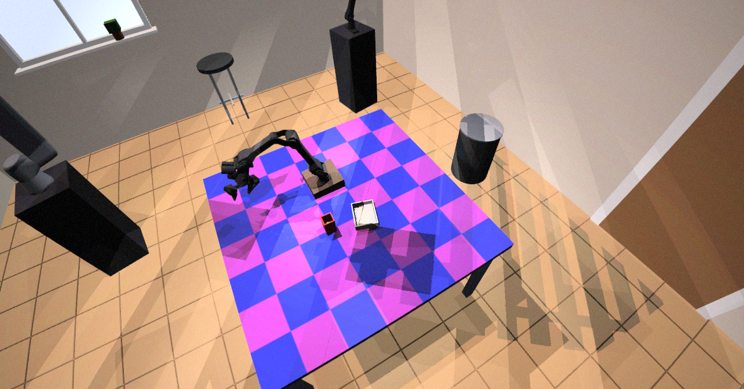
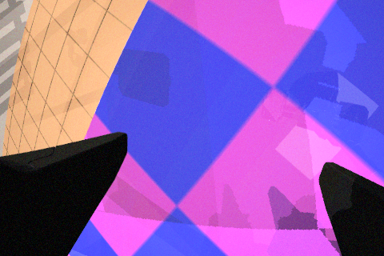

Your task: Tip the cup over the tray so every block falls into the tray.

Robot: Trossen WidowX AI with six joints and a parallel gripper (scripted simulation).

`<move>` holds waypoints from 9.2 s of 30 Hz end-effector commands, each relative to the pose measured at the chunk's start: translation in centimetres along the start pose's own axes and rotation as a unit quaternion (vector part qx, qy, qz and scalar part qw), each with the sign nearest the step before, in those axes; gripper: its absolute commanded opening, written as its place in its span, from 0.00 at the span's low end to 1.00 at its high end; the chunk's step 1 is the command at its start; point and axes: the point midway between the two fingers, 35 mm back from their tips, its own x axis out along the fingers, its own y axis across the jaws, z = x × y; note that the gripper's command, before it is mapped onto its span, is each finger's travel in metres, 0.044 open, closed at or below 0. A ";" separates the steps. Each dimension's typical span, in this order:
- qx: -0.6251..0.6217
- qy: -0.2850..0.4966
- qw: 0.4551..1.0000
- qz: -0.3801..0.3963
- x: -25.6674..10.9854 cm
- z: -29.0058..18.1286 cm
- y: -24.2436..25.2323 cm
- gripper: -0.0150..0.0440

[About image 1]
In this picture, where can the red square cup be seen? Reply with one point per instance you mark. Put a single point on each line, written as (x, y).
(328, 227)

